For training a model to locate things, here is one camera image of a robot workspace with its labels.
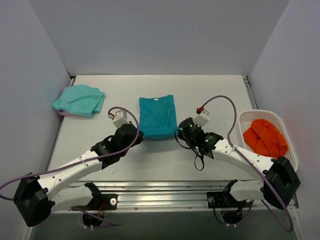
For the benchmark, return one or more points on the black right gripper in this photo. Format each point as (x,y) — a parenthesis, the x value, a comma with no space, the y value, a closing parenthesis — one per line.
(181,135)

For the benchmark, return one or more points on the pink folded t-shirt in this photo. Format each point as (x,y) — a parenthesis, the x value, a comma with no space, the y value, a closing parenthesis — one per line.
(65,113)

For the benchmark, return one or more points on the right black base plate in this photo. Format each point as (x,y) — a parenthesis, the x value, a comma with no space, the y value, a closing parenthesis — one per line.
(218,199)

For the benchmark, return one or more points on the teal t-shirt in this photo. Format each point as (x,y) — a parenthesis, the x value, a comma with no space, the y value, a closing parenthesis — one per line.
(157,117)

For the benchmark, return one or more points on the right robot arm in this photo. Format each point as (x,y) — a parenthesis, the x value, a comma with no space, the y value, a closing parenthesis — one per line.
(275,180)

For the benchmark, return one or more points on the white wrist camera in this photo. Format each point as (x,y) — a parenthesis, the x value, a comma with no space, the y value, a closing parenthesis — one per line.
(202,117)
(119,118)

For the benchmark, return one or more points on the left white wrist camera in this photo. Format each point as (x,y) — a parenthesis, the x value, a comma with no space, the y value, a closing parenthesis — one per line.
(119,118)

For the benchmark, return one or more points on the white perforated plastic basket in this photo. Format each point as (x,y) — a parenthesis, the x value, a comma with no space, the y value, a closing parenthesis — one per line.
(245,120)

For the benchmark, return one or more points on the mint green folded t-shirt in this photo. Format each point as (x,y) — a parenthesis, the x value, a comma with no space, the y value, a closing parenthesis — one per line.
(81,100)

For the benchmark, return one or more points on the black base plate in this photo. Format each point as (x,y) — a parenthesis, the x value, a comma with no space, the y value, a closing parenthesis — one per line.
(218,199)
(100,202)

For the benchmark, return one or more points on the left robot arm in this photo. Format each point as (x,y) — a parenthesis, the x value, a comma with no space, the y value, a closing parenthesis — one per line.
(37,197)

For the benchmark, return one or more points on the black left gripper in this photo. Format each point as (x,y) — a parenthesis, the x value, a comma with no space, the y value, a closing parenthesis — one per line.
(136,135)

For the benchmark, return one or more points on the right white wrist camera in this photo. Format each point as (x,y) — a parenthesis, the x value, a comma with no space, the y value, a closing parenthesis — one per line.
(202,117)

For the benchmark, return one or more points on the orange t-shirt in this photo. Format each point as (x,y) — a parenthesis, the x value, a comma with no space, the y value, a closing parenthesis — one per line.
(265,139)

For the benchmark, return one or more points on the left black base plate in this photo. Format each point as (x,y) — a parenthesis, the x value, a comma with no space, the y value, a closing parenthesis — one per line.
(100,202)

